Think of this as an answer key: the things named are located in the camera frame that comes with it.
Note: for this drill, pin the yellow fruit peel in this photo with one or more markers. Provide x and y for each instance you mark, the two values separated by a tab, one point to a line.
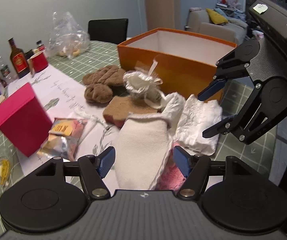
3	171

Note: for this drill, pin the beige food pieces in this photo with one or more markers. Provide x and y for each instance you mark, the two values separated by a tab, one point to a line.
71	52

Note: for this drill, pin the cream soft cloth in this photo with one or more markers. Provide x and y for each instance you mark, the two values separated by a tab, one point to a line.
141	150

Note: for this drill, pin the yellow cushion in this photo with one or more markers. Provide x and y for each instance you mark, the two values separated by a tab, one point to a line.
216	16

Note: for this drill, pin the clear plastic water bottle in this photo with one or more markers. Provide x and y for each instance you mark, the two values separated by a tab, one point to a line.
4	71

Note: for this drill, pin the black chair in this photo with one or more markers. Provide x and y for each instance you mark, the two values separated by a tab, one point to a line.
108	30

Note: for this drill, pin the white organza gift pouch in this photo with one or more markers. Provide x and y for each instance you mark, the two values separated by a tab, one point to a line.
138	82

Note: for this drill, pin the brown knitted glove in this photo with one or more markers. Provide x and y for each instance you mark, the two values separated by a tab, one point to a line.
103	75
98	93

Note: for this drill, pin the red cube box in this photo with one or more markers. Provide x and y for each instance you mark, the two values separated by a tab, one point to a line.
21	120

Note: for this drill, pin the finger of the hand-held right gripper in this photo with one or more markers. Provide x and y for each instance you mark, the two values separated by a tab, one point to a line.
223	127
209	90

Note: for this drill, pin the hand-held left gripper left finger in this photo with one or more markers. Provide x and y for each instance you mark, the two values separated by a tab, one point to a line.
107	161

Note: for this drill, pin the beige sofa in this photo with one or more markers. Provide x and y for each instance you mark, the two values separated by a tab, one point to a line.
216	31

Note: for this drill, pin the orange cardboard box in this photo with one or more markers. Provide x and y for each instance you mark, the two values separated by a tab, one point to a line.
183	70

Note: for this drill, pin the orange snack packet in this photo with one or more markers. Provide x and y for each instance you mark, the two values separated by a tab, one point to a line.
63	127

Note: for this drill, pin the clear plastic bag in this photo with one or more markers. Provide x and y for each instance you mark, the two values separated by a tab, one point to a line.
68	35

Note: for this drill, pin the brown flower-shaped sponge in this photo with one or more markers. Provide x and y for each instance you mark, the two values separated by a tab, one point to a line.
123	110

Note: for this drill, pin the brown liquor bottle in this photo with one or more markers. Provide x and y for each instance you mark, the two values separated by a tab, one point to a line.
19	62

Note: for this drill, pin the small dark bottle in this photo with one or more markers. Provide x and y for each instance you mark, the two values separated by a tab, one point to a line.
40	47

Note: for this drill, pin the pink fluffy cloth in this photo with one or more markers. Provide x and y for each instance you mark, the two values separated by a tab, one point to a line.
169	177

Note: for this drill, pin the white crumpled paper towel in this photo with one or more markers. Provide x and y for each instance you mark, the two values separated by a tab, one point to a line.
201	127

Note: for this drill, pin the white table runner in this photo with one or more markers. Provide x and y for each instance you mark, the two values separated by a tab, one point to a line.
58	87

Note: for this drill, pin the red mug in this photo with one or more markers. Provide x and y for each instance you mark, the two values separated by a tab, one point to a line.
39	62

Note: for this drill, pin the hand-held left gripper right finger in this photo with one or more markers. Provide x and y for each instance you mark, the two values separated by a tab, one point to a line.
182	161

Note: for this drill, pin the black jar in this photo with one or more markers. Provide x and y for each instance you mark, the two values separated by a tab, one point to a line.
29	54

